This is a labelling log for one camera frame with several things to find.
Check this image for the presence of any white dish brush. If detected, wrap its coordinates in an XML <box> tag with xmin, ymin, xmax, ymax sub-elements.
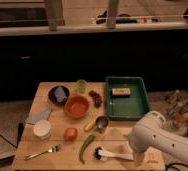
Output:
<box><xmin>94</xmin><ymin>147</ymin><xmax>133</xmax><ymax>161</ymax></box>

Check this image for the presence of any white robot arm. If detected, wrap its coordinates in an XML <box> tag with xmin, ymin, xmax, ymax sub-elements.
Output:
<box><xmin>128</xmin><ymin>111</ymin><xmax>188</xmax><ymax>164</ymax></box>

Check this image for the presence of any red bowl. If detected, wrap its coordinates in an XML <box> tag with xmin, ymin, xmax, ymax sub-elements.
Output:
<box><xmin>64</xmin><ymin>95</ymin><xmax>90</xmax><ymax>119</ymax></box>

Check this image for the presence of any dark bowl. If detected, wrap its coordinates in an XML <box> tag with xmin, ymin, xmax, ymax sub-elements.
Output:
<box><xmin>48</xmin><ymin>86</ymin><xmax>70</xmax><ymax>106</ymax></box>

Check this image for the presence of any green translucent cup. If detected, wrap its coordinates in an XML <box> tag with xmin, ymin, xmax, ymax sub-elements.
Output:
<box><xmin>76</xmin><ymin>79</ymin><xmax>87</xmax><ymax>94</ymax></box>

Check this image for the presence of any dark red grape bunch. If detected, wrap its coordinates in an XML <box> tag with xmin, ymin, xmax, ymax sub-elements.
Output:
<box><xmin>89</xmin><ymin>90</ymin><xmax>102</xmax><ymax>107</ymax></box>

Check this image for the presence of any brown sponge block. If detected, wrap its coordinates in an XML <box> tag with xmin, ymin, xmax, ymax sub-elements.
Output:
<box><xmin>111</xmin><ymin>88</ymin><xmax>131</xmax><ymax>97</ymax></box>

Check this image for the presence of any blue sponge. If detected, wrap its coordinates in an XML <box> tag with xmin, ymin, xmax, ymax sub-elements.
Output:
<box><xmin>54</xmin><ymin>87</ymin><xmax>67</xmax><ymax>103</ymax></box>

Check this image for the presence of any green plastic tray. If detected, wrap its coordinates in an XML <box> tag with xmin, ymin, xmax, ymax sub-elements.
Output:
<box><xmin>105</xmin><ymin>76</ymin><xmax>150</xmax><ymax>121</ymax></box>

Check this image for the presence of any metal measuring cup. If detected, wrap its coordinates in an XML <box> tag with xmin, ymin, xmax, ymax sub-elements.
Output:
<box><xmin>96</xmin><ymin>116</ymin><xmax>109</xmax><ymax>133</ymax></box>

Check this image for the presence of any yellow banana piece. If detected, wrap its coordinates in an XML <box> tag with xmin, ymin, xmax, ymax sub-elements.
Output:
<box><xmin>84</xmin><ymin>120</ymin><xmax>96</xmax><ymax>131</ymax></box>

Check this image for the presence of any green chili pepper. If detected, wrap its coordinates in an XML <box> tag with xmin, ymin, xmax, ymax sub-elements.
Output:
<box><xmin>79</xmin><ymin>134</ymin><xmax>96</xmax><ymax>164</ymax></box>

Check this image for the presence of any orange tomato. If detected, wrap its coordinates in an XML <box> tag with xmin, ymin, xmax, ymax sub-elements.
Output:
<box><xmin>64</xmin><ymin>128</ymin><xmax>77</xmax><ymax>141</ymax></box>

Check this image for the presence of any blue grey cloth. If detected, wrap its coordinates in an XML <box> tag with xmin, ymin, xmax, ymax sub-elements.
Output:
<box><xmin>25</xmin><ymin>108</ymin><xmax>51</xmax><ymax>124</ymax></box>

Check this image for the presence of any white cylindrical container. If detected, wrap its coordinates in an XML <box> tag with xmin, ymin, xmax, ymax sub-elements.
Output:
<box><xmin>33</xmin><ymin>120</ymin><xmax>51</xmax><ymax>139</ymax></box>

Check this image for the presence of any silver fork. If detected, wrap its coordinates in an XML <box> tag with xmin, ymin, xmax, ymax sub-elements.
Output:
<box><xmin>24</xmin><ymin>144</ymin><xmax>61</xmax><ymax>161</ymax></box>

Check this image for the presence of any black cable left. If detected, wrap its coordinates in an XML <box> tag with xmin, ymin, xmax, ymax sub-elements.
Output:
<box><xmin>0</xmin><ymin>119</ymin><xmax>19</xmax><ymax>149</ymax></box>

